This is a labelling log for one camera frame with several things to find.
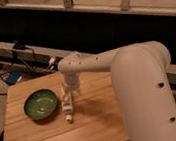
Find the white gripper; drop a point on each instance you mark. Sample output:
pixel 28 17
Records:
pixel 71 88

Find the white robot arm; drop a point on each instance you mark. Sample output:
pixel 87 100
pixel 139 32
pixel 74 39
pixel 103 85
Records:
pixel 140 83

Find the green ceramic bowl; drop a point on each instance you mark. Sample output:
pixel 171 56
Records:
pixel 41 104

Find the blue box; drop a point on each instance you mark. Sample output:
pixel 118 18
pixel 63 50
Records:
pixel 13 78

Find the black power adapter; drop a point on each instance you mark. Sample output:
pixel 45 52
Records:
pixel 20 47

